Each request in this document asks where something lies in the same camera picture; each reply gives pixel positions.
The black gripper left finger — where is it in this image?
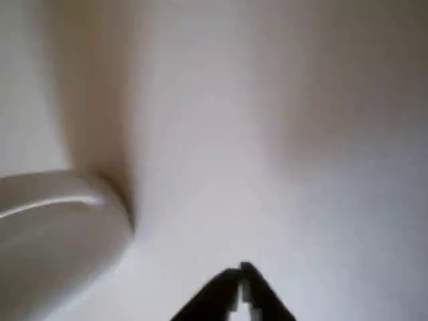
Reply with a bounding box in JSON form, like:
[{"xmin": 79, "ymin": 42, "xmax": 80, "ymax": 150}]
[{"xmin": 169, "ymin": 266, "xmax": 243, "ymax": 321}]

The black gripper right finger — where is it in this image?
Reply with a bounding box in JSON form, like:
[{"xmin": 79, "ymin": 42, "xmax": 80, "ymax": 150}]
[{"xmin": 239, "ymin": 261, "xmax": 299, "ymax": 321}]

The white ceramic mug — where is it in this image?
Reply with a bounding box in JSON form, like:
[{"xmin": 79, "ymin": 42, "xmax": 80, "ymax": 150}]
[{"xmin": 0, "ymin": 169, "xmax": 135, "ymax": 321}]

